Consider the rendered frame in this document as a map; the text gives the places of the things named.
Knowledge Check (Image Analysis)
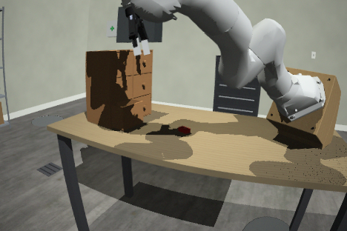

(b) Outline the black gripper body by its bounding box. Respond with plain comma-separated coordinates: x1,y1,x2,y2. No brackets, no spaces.
125,7,140,24

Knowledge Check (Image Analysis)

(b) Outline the small brown chest of drawers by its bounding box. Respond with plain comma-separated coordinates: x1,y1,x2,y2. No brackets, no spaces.
85,50,141,129

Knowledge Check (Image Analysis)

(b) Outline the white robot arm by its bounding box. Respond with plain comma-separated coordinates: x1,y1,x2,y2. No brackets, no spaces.
121,0,325,121

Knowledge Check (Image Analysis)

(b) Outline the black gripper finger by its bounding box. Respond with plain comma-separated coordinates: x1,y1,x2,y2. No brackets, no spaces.
138,19,151,56
128,15,142,56

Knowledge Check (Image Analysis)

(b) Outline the red nine-volt battery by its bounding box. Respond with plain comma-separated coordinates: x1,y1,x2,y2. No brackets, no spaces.
178,126,191,134

